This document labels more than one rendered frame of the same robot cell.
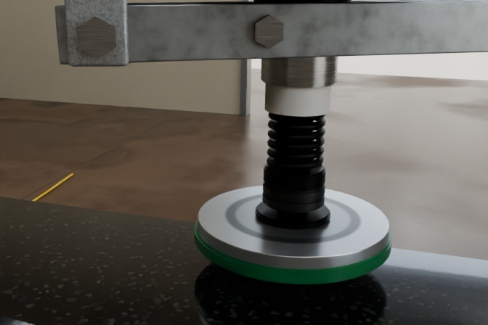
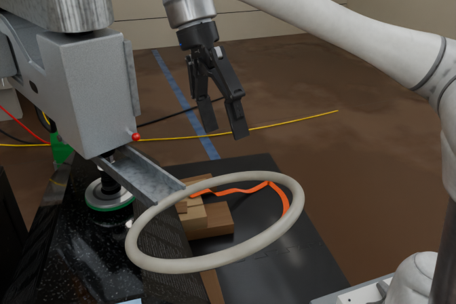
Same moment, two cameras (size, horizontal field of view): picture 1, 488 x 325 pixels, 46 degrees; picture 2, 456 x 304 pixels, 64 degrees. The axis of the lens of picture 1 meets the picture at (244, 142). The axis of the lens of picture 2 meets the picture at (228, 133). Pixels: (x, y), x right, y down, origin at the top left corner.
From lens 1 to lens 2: 1.57 m
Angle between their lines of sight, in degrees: 55
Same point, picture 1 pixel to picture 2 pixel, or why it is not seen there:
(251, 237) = (93, 188)
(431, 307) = (100, 226)
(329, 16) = not seen: hidden behind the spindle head
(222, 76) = not seen: outside the picture
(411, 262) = (125, 218)
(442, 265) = (127, 223)
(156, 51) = not seen: hidden behind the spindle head
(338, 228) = (106, 197)
